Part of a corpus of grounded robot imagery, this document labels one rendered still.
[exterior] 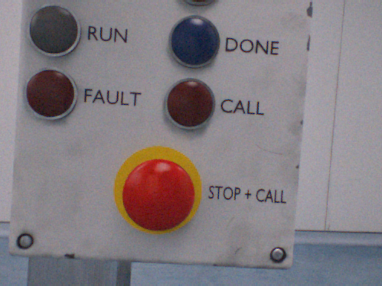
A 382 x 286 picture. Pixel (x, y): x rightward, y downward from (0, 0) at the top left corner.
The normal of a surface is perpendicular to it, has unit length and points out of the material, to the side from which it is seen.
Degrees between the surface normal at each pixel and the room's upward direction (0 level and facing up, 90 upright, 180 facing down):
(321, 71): 90
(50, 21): 87
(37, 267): 90
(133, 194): 88
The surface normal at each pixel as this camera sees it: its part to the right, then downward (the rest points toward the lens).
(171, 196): 0.15, 0.06
